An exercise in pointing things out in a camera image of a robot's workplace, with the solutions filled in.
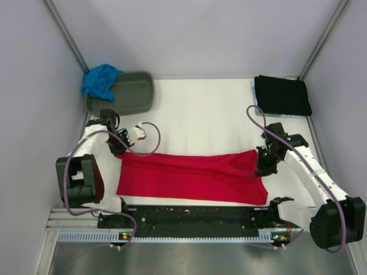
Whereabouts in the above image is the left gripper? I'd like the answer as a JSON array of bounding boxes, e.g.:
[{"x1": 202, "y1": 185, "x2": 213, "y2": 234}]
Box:
[{"x1": 106, "y1": 129, "x2": 134, "y2": 157}]

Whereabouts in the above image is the red t shirt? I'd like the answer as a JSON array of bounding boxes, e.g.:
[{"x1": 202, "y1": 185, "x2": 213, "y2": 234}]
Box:
[{"x1": 117, "y1": 150, "x2": 268, "y2": 205}]

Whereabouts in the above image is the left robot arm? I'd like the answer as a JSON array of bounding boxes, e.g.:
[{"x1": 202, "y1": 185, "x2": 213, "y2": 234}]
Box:
[{"x1": 56, "y1": 109, "x2": 131, "y2": 227}]

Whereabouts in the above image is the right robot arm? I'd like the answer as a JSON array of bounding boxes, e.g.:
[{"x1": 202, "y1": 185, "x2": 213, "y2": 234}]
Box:
[{"x1": 254, "y1": 123, "x2": 366, "y2": 249}]

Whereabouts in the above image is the grey plastic bin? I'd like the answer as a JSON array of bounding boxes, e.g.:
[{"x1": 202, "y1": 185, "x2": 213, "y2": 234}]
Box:
[{"x1": 85, "y1": 71, "x2": 155, "y2": 116}]

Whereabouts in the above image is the black folded t shirt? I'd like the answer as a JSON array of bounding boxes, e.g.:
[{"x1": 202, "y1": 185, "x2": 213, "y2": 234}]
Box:
[{"x1": 254, "y1": 75, "x2": 312, "y2": 116}]

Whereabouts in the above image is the blue crumpled t shirt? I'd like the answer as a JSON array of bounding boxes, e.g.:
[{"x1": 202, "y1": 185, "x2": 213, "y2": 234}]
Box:
[{"x1": 81, "y1": 64, "x2": 123, "y2": 102}]

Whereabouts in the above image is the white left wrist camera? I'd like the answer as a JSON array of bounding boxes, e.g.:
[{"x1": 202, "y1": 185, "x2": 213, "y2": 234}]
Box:
[{"x1": 126, "y1": 121, "x2": 147, "y2": 145}]

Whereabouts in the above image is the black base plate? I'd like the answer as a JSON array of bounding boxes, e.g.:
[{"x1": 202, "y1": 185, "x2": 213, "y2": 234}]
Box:
[{"x1": 96, "y1": 203, "x2": 296, "y2": 238}]

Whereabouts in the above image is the grey slotted cable duct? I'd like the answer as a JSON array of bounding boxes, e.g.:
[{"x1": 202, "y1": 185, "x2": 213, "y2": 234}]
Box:
[{"x1": 57, "y1": 231, "x2": 288, "y2": 243}]

